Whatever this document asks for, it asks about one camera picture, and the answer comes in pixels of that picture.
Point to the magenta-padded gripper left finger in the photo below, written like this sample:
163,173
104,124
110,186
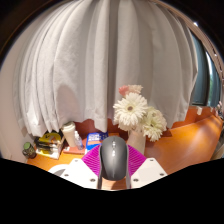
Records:
89,161

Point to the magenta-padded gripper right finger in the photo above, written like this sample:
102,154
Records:
136,161

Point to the dark grey computer mouse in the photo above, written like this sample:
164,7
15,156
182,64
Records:
113,160

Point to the white ceramic vase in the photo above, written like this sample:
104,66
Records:
137,142

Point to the thin red notebook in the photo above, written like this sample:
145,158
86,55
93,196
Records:
73,150

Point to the small clear sanitizer bottle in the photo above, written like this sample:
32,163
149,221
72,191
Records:
79,142

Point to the stack of black yellow books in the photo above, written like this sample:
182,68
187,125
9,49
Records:
49,143

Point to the white and pink flower bouquet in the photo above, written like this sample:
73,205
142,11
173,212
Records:
131,110

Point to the dark green mug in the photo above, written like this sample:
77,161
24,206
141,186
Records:
29,150

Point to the white curtain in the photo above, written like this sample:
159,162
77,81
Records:
100,60

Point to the dark-framed window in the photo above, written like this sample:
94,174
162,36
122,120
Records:
203,76

